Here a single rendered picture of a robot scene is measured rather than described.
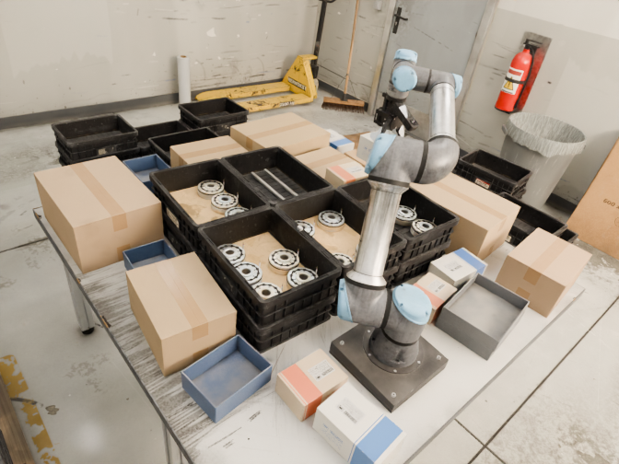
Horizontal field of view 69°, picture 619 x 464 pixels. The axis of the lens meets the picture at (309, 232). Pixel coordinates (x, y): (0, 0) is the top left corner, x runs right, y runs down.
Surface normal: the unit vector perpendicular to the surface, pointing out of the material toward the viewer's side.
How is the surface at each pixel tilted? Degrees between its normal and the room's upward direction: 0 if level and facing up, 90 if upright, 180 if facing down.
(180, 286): 0
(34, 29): 90
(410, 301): 10
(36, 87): 90
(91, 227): 90
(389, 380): 4
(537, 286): 90
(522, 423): 0
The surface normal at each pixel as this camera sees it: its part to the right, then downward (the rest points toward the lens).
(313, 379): 0.12, -0.80
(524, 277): -0.70, 0.35
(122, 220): 0.65, 0.51
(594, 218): -0.68, 0.07
